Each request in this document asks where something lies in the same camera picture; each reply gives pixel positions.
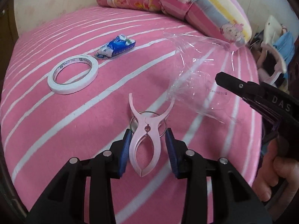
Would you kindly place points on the person's right hand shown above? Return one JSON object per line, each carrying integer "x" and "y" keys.
{"x": 273, "y": 168}

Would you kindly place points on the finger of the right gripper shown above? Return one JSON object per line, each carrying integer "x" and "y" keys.
{"x": 233, "y": 84}

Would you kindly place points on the blue towel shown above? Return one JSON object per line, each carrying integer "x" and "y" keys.
{"x": 285, "y": 46}

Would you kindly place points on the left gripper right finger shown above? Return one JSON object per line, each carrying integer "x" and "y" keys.
{"x": 234, "y": 201}

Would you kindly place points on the pink striped bed sheet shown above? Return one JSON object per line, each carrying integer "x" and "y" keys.
{"x": 41, "y": 130}

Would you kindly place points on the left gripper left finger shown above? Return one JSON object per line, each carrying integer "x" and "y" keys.
{"x": 62, "y": 201}

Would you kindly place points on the white tape roll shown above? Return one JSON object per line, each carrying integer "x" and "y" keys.
{"x": 85, "y": 71}

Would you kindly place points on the clear plastic film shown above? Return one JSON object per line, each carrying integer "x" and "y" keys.
{"x": 197, "y": 61}

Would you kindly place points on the white office chair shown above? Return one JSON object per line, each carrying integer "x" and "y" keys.
{"x": 272, "y": 32}

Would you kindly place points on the striped cartoon quilt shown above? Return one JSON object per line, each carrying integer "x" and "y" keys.
{"x": 221, "y": 19}

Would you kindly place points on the blue crumpled snack wrapper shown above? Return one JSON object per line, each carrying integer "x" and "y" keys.
{"x": 116, "y": 46}

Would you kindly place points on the pink plastic clothes clip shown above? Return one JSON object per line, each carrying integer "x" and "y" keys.
{"x": 147, "y": 129}

